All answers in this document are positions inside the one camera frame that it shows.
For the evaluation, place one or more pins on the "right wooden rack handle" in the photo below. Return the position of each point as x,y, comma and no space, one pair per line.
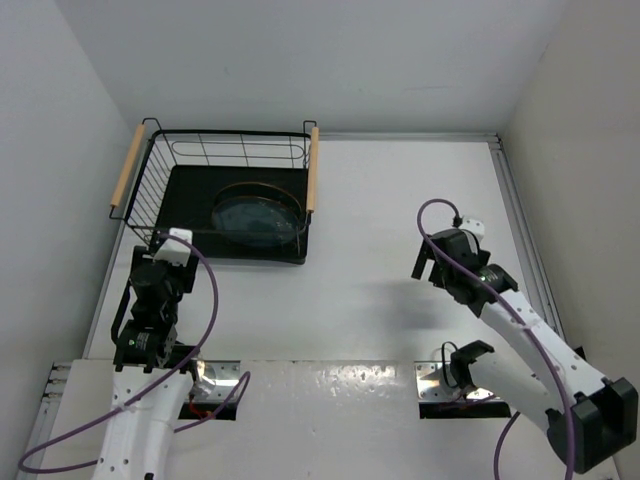
312,171

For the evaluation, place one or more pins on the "wooden rack handle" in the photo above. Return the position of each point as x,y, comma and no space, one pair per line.
130,159
312,171

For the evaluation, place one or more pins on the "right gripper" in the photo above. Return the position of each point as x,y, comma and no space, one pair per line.
425,254

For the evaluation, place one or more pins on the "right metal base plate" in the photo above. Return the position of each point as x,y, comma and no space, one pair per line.
432,388

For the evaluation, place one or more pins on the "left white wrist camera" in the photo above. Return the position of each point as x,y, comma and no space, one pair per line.
176,249

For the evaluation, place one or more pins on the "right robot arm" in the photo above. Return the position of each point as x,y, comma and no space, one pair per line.
586,417

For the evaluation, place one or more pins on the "left wooden rack handle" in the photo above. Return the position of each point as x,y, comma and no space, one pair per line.
130,159

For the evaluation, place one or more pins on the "black wire dish rack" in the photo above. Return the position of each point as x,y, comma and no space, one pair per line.
178,173

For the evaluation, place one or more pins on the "metal base plate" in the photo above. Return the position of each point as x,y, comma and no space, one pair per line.
215,380
432,388

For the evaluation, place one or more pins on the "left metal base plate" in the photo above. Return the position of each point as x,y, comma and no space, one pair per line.
215,380

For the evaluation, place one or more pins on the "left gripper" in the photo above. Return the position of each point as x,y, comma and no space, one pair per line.
185,274

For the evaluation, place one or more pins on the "teal plate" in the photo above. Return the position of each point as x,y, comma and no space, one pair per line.
261,191
255,221

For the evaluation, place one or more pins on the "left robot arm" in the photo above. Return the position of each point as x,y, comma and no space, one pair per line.
153,372

